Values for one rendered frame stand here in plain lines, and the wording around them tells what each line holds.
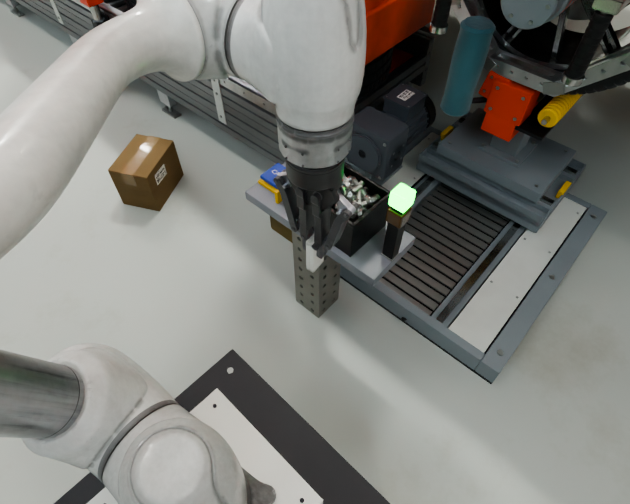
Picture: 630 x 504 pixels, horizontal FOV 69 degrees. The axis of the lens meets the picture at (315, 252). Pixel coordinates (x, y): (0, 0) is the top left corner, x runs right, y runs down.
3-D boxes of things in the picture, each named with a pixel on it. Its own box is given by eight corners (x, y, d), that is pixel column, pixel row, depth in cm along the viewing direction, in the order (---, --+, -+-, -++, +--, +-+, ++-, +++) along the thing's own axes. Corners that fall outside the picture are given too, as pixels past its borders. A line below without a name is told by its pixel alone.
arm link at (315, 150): (325, 144, 48) (324, 185, 53) (369, 103, 53) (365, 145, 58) (258, 114, 52) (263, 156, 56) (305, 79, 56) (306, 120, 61)
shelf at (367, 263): (414, 244, 114) (416, 236, 112) (372, 287, 106) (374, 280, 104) (289, 167, 132) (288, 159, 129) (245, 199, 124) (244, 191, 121)
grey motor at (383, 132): (439, 158, 185) (461, 79, 157) (376, 216, 166) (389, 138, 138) (402, 139, 192) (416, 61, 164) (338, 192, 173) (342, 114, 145)
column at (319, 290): (338, 298, 154) (344, 214, 120) (318, 318, 149) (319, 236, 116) (315, 282, 158) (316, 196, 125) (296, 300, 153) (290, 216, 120)
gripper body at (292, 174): (269, 152, 56) (274, 205, 64) (326, 179, 53) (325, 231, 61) (304, 122, 60) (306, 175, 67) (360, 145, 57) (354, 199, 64)
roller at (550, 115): (589, 90, 144) (598, 73, 140) (549, 135, 131) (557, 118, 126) (571, 83, 147) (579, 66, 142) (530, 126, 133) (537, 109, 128)
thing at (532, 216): (576, 181, 176) (588, 162, 169) (535, 235, 160) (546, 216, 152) (462, 127, 197) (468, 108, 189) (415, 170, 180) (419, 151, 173)
